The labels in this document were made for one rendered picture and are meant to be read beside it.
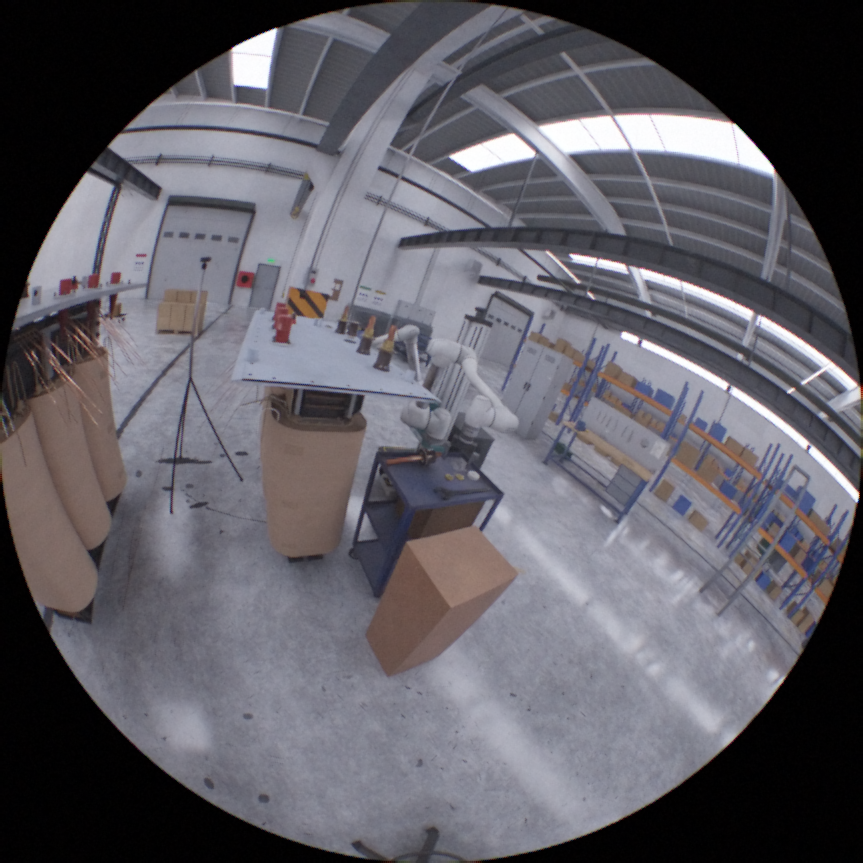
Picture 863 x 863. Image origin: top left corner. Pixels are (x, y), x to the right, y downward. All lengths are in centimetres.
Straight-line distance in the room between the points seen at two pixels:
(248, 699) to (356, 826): 82
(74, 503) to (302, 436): 144
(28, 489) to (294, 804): 164
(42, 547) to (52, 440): 48
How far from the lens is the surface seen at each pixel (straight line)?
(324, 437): 126
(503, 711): 197
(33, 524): 157
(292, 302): 659
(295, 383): 89
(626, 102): 1065
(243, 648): 177
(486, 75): 675
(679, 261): 712
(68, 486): 187
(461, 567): 106
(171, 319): 779
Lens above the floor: 166
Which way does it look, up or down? 22 degrees down
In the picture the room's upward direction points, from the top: 21 degrees clockwise
